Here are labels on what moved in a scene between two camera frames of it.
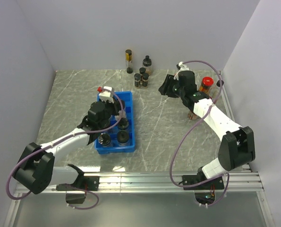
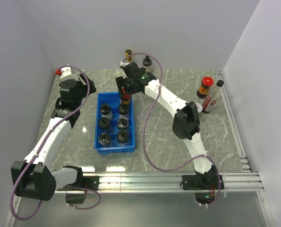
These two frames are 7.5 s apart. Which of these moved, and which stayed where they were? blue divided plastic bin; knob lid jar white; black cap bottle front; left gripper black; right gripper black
Moved: right gripper black; left gripper black
Stayed: blue divided plastic bin; knob lid jar white; black cap bottle front
